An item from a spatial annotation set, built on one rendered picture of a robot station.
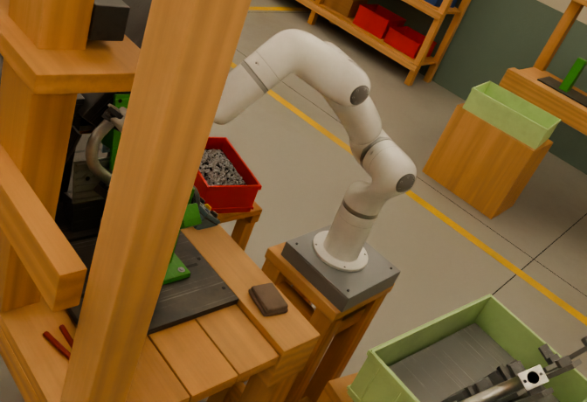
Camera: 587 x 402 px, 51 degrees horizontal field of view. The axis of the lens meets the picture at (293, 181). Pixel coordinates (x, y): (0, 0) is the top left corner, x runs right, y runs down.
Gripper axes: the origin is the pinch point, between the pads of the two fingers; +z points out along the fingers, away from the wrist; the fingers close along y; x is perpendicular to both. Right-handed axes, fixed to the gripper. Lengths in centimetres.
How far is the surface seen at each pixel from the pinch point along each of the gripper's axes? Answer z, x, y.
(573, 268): -17, -171, -347
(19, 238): -36, 34, 20
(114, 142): 2.7, 3.6, -6.8
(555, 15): 127, -418, -358
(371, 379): -68, 9, -65
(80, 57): -33.8, 3.3, 35.5
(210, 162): 26, -20, -58
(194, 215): -27.0, 6.4, -17.9
